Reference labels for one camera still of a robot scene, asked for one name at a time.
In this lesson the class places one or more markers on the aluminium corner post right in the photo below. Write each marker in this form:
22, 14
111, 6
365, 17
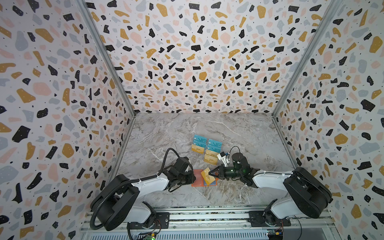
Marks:
324, 23

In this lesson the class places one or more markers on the teal vip card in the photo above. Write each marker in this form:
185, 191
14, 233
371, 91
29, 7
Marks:
200, 144
215, 144
214, 148
200, 139

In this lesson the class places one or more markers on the gold vip card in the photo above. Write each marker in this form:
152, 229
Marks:
208, 179
197, 149
212, 153
210, 160

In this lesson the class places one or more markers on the aluminium corner post left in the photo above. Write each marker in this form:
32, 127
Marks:
87, 17

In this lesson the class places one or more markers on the teal VIP card left lower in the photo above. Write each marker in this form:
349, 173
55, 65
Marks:
200, 144

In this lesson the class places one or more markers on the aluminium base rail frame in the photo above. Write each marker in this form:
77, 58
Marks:
218, 223

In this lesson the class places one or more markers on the teal VIP card right lower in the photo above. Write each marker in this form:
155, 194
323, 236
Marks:
214, 148

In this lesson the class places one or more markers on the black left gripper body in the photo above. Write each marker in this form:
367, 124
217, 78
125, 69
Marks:
186, 178

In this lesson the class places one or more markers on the clear acrylic card display stand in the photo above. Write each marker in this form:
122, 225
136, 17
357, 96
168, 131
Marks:
210, 149

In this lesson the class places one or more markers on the teal VIP card right upper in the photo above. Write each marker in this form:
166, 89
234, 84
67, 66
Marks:
215, 144

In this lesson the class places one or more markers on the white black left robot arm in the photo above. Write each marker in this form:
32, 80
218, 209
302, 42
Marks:
122, 199

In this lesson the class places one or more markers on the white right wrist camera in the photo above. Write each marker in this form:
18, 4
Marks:
224, 157

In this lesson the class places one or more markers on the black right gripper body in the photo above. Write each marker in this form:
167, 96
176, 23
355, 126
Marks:
220, 172

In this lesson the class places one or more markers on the orange card holder wallet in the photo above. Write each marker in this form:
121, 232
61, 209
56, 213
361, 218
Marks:
199, 180

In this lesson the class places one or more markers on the aluminium corner post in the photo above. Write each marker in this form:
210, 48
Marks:
324, 23
87, 17

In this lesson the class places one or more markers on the teal VIP card left upper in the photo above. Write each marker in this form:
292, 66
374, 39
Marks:
200, 139

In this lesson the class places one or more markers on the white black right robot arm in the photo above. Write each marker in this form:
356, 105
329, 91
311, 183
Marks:
306, 195

